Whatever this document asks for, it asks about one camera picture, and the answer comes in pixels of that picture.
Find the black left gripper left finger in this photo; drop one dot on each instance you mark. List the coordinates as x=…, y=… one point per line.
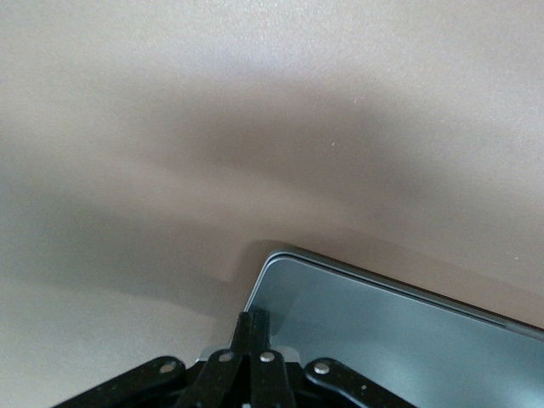
x=170, y=382

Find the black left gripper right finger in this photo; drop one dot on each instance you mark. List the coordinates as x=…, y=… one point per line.
x=272, y=382

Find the grey laptop with black keyboard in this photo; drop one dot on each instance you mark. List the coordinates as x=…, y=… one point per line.
x=382, y=340

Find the brown table cover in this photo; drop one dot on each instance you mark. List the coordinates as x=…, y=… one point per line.
x=170, y=85

